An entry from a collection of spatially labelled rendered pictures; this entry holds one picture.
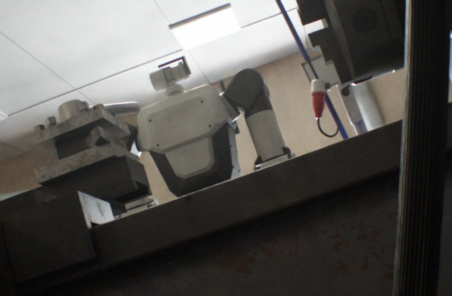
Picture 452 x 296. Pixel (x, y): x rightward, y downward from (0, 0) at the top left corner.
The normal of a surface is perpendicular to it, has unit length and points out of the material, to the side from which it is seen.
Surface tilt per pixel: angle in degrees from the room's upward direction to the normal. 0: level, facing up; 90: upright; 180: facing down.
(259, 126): 90
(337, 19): 108
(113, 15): 180
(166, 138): 90
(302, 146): 90
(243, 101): 90
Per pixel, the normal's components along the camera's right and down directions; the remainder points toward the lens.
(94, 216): 0.94, -0.33
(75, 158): -0.21, -0.17
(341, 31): -0.65, 0.50
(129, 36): 0.30, 0.93
